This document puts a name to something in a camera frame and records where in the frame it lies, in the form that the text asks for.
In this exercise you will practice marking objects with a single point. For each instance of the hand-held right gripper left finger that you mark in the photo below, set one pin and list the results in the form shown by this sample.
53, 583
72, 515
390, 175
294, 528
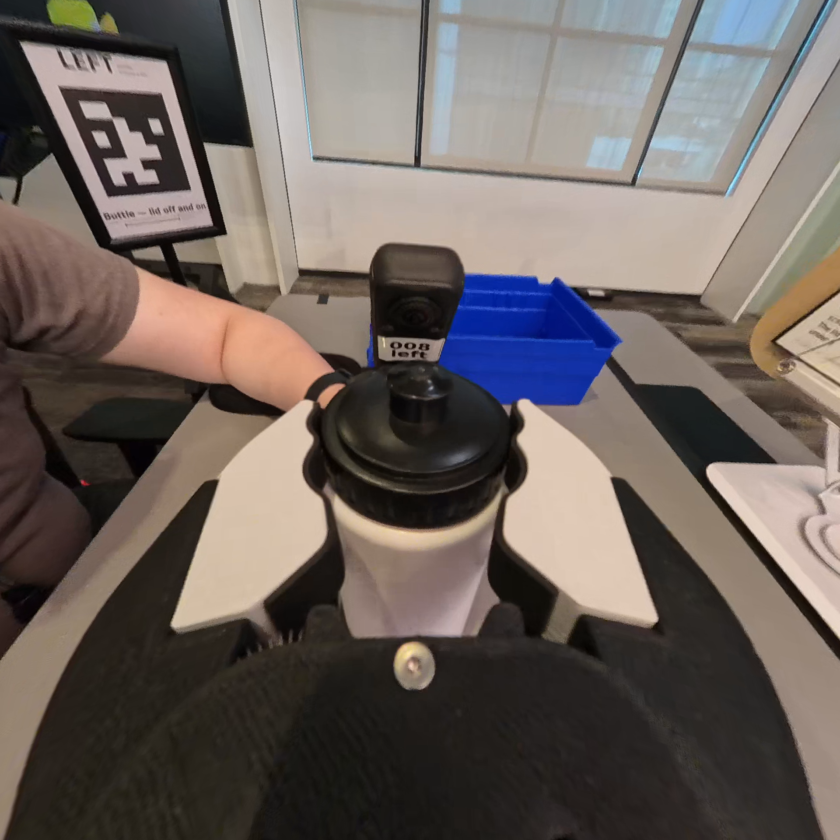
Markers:
262, 525

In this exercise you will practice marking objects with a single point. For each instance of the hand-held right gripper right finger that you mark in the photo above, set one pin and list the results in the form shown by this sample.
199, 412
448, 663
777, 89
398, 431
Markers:
571, 531

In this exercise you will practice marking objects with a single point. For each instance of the blue plastic storage bin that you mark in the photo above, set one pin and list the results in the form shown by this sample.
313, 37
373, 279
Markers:
525, 367

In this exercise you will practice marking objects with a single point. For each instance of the white plastic bottle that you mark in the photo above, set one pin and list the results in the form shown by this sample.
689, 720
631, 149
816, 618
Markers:
413, 577

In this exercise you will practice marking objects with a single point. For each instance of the black bottle lid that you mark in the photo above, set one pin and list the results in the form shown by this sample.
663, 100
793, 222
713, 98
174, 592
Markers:
413, 459

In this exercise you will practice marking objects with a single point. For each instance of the black rectangular table pad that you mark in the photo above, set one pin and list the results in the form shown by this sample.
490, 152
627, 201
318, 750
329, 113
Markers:
695, 420

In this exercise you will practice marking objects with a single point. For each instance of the small black floor device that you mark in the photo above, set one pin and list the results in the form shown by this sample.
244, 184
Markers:
594, 293

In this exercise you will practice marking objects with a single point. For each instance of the instruction sheet on stand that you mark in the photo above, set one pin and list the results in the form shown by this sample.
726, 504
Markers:
768, 512

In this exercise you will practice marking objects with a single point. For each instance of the black sign easel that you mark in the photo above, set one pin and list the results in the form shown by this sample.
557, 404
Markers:
174, 262

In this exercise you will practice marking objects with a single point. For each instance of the person's grey shirt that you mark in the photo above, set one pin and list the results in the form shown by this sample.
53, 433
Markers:
52, 295

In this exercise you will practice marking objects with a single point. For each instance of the black framed marker sign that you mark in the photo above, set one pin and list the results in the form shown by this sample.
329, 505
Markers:
131, 144

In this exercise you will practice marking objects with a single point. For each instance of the printed instruction sheet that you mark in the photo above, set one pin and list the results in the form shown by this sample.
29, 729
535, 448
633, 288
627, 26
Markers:
820, 334

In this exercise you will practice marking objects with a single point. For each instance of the yellow green object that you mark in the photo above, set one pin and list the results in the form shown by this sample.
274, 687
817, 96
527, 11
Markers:
79, 16

